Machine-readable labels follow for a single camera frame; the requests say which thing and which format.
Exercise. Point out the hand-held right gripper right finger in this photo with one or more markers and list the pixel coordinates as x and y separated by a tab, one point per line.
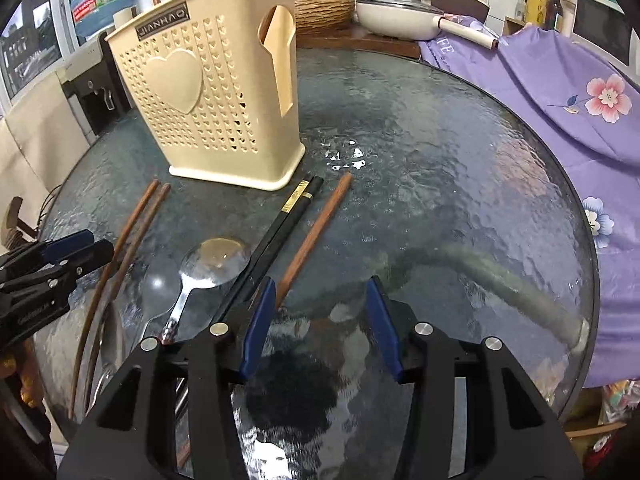
382	330

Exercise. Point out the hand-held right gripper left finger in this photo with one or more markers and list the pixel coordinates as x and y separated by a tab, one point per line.
257	330

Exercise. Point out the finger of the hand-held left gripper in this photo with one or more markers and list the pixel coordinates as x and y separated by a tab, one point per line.
70	244
90	257

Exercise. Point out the beige plastic utensil holder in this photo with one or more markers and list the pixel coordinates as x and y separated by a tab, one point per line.
200	125

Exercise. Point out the person's left hand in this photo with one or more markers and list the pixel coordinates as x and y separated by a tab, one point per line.
15	375

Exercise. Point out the brown carved wooden piece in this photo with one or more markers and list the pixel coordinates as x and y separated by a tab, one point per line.
15	222

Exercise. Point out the beige cloth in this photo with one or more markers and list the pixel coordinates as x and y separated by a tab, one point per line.
35	145

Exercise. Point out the white water dispenser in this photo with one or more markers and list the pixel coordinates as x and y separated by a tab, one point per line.
95	95

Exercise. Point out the white framed glass window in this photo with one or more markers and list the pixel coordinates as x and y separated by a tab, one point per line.
30	35

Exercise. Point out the colourful printed bag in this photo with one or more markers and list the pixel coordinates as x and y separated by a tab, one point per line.
600	410

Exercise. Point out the purple floral cloth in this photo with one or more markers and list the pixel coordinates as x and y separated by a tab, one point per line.
550	125

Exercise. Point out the cream frying pan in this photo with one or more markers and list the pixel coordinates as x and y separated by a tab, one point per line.
395	17

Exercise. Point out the woven pattern wash basin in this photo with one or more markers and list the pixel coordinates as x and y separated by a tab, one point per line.
322	12

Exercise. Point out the small wooden shelf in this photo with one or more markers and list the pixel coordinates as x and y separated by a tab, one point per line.
515	25

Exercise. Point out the brown glass bottle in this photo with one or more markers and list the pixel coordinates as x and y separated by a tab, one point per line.
556	10

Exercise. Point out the white microwave oven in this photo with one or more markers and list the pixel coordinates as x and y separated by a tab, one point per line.
600	27

